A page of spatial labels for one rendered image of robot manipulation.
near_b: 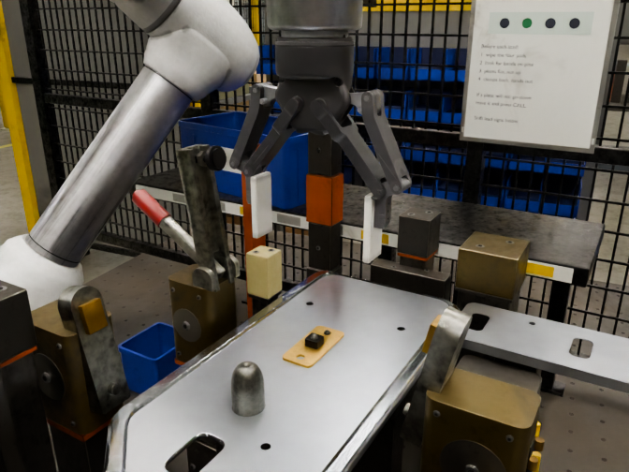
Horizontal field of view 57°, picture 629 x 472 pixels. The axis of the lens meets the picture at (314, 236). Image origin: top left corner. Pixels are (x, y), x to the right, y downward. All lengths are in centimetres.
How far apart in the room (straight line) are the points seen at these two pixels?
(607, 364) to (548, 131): 47
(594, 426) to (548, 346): 43
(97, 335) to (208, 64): 59
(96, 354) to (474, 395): 36
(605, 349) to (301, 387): 35
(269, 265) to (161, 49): 47
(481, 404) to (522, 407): 3
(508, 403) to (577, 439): 57
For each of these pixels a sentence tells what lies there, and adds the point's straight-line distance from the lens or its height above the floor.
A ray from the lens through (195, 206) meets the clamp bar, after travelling 68.
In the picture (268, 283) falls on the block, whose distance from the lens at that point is 76.
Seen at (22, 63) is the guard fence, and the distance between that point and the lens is 348.
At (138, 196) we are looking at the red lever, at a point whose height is 114.
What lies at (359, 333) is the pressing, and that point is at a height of 100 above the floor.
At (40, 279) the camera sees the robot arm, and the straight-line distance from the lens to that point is 109.
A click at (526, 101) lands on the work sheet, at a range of 106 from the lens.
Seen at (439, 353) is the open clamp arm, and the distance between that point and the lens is 51.
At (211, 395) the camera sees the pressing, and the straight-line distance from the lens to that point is 61.
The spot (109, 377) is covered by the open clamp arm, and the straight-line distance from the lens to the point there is 63.
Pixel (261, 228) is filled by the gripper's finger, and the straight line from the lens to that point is 64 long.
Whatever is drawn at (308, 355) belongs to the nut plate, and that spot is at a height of 100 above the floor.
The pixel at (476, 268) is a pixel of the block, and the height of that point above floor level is 104.
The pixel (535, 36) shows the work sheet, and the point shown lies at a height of 133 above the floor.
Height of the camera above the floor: 135
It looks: 21 degrees down
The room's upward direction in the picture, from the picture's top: straight up
